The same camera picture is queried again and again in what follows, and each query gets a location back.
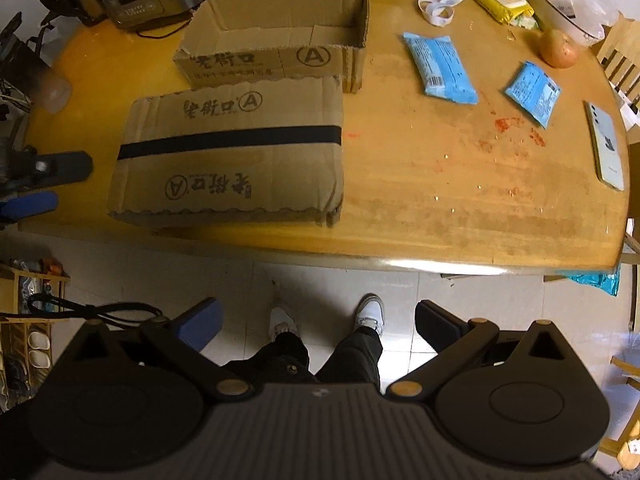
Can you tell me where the black cord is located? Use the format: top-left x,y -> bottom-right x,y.
27,294 -> 166,323

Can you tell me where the cardboard lid with black tape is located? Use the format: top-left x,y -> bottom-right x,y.
106,76 -> 346,228

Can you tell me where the wooden chair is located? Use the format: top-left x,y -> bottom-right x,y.
595,10 -> 640,126

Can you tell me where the person's left white shoe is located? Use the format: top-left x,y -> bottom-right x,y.
267,305 -> 301,342

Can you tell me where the white bowl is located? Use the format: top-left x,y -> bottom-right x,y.
525,0 -> 608,48

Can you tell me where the apple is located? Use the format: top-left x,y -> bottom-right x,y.
537,27 -> 583,68

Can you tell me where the white elastic band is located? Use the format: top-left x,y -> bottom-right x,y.
417,0 -> 466,27

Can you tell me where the white smartphone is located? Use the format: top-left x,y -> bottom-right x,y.
584,100 -> 627,192

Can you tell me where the translucent plastic cup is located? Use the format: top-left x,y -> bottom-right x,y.
31,67 -> 73,112

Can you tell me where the small blue packet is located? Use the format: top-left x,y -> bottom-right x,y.
504,60 -> 561,130

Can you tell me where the person's white shoe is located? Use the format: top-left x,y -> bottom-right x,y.
351,294 -> 386,333
267,305 -> 301,342

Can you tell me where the large blue packet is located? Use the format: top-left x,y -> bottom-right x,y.
402,32 -> 478,106

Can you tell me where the person's right leg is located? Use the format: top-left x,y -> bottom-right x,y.
315,325 -> 383,393

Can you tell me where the person's left leg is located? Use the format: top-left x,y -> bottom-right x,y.
220,330 -> 311,386

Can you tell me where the black power cable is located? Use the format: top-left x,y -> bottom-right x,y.
137,10 -> 196,40

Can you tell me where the person's leg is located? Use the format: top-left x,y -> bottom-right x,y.
220,330 -> 311,386
315,325 -> 383,393

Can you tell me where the wooden shoe rack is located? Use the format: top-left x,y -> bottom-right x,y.
0,260 -> 71,406

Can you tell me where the cardboard box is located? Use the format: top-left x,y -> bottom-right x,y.
172,0 -> 371,94

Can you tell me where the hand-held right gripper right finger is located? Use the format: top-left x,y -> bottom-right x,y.
385,299 -> 581,402

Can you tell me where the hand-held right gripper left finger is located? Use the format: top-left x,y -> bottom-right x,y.
65,296 -> 253,403

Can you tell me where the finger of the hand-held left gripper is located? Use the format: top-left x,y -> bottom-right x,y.
0,191 -> 60,223
10,151 -> 94,186

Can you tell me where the person's right white shoe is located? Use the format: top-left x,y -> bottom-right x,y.
351,294 -> 386,333

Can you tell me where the blue plastic wrapper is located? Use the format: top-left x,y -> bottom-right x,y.
555,267 -> 621,297

